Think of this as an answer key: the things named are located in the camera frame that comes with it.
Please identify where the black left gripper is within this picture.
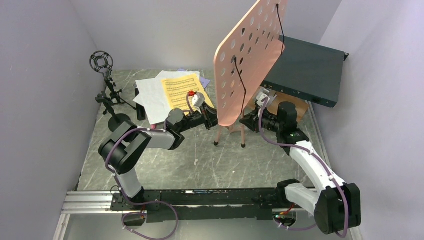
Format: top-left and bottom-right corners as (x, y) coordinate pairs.
(178, 102), (230, 134)

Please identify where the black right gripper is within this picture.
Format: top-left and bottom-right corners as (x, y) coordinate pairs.
(238, 105), (283, 134)

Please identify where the blue sheet music page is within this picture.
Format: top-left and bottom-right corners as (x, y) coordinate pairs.
(177, 68), (211, 89)

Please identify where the yellow sheet music page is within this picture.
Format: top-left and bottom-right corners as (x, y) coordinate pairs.
(161, 73), (215, 110)

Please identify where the grey paper sheet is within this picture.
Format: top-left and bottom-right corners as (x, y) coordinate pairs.
(133, 70), (200, 125)

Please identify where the pink tripod music stand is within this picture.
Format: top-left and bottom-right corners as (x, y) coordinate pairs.
(213, 0), (288, 146)

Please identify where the black silver handheld microphone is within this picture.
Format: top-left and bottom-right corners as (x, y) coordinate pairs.
(133, 83), (146, 121)

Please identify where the black round-base mic stand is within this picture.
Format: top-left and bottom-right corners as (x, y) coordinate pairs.
(95, 91), (131, 132)

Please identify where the black tripod mic stand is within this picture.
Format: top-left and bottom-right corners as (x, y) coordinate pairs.
(89, 50), (137, 110)

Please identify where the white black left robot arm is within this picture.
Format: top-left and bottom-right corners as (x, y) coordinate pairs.
(98, 103), (218, 210)

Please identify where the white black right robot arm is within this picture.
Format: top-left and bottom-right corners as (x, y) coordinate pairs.
(239, 101), (362, 239)

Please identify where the wooden board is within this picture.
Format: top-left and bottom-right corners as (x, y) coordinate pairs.
(243, 92), (309, 126)

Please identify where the dark teal rack unit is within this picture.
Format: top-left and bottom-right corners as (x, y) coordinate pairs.
(261, 36), (349, 108)

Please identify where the silver metal bracket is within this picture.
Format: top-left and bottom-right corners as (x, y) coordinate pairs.
(253, 86), (277, 107)

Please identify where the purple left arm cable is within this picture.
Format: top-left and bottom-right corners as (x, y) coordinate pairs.
(104, 91), (200, 240)

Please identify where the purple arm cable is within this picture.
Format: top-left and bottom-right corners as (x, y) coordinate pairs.
(104, 91), (200, 240)
(257, 97), (349, 239)

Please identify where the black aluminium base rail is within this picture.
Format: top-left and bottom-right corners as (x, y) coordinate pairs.
(52, 187), (362, 240)

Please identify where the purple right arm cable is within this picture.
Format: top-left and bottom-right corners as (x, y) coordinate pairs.
(257, 97), (349, 239)

